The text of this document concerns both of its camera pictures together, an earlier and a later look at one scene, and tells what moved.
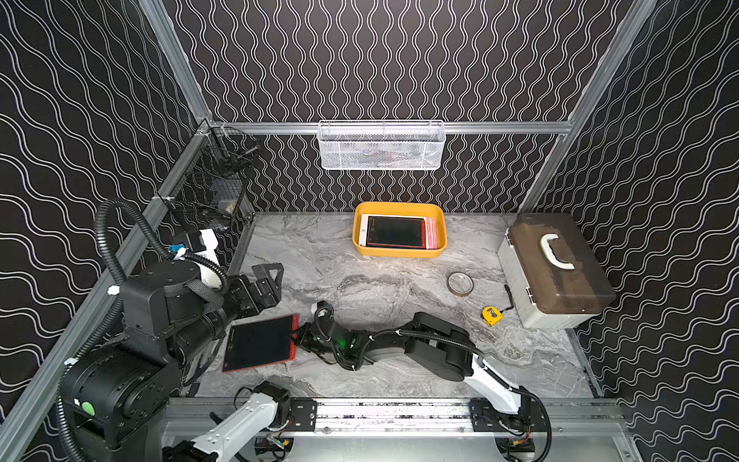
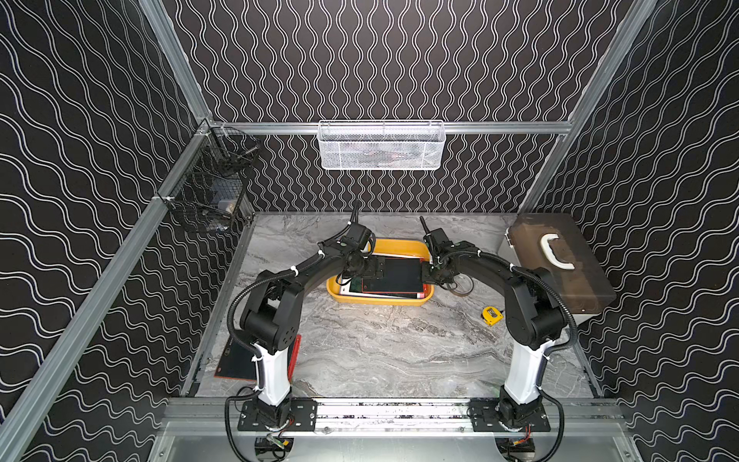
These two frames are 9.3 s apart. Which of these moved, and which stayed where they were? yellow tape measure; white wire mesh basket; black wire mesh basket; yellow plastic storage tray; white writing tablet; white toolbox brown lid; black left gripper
Moved: black left gripper; yellow plastic storage tray; white writing tablet
Stayed: black wire mesh basket; yellow tape measure; white wire mesh basket; white toolbox brown lid
